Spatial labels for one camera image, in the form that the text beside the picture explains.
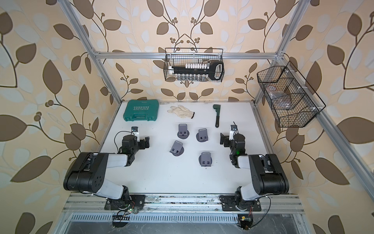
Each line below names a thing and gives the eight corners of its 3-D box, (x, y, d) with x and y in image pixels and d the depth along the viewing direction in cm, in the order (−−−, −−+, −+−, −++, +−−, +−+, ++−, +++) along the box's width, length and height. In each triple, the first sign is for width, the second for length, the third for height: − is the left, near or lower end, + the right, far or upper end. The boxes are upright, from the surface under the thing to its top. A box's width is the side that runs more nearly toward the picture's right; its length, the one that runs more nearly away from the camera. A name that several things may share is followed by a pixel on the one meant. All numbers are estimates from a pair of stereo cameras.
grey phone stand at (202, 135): (196, 142, 98) (196, 136, 93) (195, 134, 102) (196, 128, 97) (207, 142, 98) (208, 136, 93) (206, 134, 102) (207, 128, 97)
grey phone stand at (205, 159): (199, 167, 88) (199, 163, 83) (198, 156, 93) (199, 152, 88) (211, 167, 88) (212, 163, 83) (210, 156, 93) (211, 152, 88)
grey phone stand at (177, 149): (171, 154, 93) (170, 150, 89) (176, 144, 98) (175, 140, 93) (180, 158, 92) (180, 154, 87) (185, 147, 97) (184, 143, 92)
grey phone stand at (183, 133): (178, 139, 100) (177, 132, 93) (178, 131, 104) (177, 124, 98) (189, 139, 100) (188, 132, 93) (189, 130, 104) (189, 124, 98)
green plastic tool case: (123, 122, 111) (120, 117, 106) (131, 100, 126) (129, 95, 121) (156, 122, 111) (155, 117, 106) (161, 100, 126) (159, 95, 121)
